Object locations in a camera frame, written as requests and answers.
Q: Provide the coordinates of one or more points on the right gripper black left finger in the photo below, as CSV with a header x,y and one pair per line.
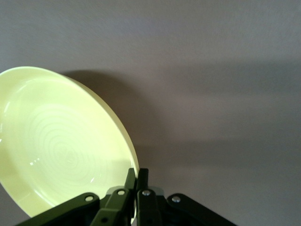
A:
x,y
113,207

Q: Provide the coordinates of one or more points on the yellow plate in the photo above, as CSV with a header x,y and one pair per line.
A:
x,y
58,129

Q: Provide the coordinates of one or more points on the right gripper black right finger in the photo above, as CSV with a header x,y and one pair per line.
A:
x,y
145,207

